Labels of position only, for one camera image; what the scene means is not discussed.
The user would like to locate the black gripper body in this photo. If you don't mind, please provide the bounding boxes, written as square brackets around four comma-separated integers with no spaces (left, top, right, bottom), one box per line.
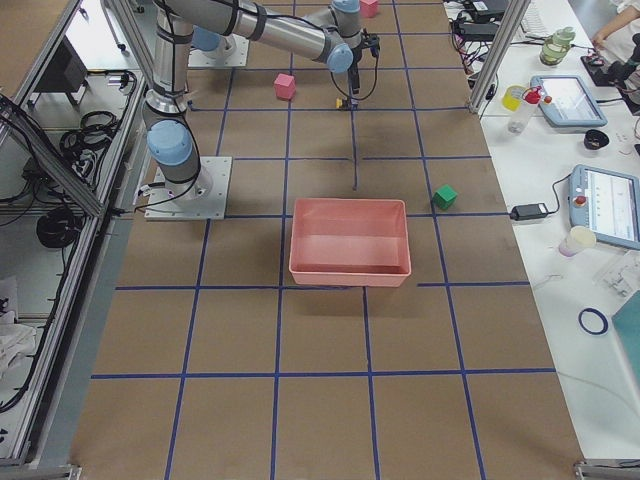
[348,34,381,93]

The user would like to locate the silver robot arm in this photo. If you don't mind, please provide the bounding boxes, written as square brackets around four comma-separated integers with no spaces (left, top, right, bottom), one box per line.
[143,1,380,200]

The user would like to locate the pink foam cube far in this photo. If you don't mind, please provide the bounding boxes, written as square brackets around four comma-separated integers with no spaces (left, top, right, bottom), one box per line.
[359,0,379,19]

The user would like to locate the pink foam cube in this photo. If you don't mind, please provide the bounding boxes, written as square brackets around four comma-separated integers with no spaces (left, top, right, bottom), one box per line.
[273,73,296,101]
[359,0,379,19]

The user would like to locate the pink foam cube centre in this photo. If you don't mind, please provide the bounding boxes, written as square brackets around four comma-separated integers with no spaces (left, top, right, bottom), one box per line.
[273,73,296,101]

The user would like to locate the clear plastic bottle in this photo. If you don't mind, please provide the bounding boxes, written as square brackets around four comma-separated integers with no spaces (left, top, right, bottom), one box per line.
[507,86,542,134]

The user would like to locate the green foam cube near bin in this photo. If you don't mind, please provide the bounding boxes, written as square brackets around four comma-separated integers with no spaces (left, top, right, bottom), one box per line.
[432,184,458,210]

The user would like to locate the green water bottle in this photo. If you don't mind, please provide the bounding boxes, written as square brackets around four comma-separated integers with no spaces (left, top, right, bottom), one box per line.
[539,26,576,66]

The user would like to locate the pink plastic bin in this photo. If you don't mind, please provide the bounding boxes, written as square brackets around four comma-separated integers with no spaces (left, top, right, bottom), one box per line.
[289,198,412,287]

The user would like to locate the upper teach pendant tablet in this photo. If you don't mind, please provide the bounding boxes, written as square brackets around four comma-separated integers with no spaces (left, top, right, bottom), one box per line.
[530,75,607,129]

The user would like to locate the teach pendant tablet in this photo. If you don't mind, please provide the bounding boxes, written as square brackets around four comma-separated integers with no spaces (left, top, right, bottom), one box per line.
[530,75,607,129]
[568,164,639,250]

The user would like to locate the black power adapter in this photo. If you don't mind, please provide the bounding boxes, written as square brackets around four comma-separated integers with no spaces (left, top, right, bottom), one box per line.
[509,203,549,221]

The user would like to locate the lower teach pendant tablet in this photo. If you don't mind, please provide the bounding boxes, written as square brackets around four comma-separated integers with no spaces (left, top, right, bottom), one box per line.
[568,164,639,250]

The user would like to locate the teal notebook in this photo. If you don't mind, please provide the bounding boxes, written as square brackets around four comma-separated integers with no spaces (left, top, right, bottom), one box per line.
[613,291,640,379]

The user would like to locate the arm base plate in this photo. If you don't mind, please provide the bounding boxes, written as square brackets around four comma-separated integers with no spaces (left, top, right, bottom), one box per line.
[144,156,232,221]
[188,35,249,69]

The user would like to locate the aluminium frame post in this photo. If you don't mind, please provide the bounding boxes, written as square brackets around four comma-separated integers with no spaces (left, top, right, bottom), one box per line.
[467,0,530,113]

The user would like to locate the aluminium side frame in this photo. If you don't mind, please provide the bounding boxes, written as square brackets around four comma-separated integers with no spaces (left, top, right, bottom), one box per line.
[1,1,147,471]

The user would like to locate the blue tape ring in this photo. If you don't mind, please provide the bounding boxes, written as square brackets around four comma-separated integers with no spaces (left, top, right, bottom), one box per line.
[577,308,610,336]

